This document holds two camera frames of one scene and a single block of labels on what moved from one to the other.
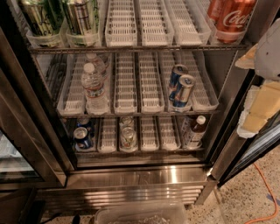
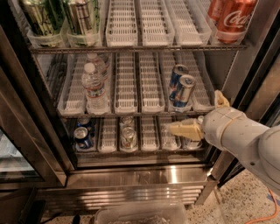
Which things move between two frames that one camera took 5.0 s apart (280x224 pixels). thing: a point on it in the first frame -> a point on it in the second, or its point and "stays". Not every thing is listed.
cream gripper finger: [262, 102] -> [188, 128]
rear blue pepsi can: [85, 122] stays
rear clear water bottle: [99, 66] stays
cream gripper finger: [248, 61] -> [220, 100]
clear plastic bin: [163, 213] stays
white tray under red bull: [169, 60] stays
